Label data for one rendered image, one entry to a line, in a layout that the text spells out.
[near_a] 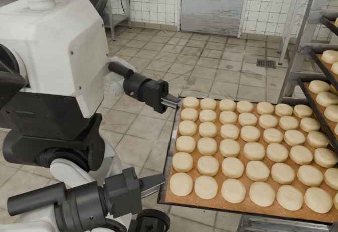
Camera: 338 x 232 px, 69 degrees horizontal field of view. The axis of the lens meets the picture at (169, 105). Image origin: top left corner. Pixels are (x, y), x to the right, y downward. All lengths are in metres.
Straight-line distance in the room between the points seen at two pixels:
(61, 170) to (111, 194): 0.28
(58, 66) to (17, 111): 0.17
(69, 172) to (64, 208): 0.25
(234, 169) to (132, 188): 0.23
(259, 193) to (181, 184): 0.16
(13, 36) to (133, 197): 0.37
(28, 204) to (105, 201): 0.13
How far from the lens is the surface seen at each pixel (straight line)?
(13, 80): 0.46
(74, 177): 0.78
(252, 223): 1.42
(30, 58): 0.50
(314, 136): 0.76
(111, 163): 0.87
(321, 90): 0.79
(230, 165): 0.60
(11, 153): 0.88
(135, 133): 2.26
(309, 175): 0.65
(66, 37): 0.52
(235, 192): 0.56
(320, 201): 0.61
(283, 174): 0.62
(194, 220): 1.74
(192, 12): 4.43
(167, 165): 0.61
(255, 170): 0.61
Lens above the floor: 1.51
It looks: 36 degrees down
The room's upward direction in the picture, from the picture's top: straight up
